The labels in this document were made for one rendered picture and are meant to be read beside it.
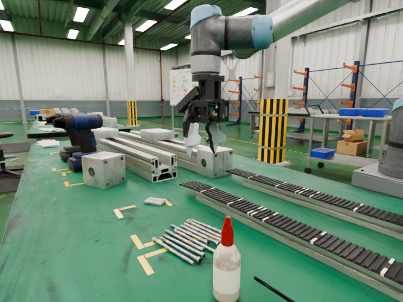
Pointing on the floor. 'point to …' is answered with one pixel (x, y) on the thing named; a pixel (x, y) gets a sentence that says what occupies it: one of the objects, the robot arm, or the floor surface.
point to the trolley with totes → (327, 155)
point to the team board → (180, 88)
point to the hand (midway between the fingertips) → (200, 151)
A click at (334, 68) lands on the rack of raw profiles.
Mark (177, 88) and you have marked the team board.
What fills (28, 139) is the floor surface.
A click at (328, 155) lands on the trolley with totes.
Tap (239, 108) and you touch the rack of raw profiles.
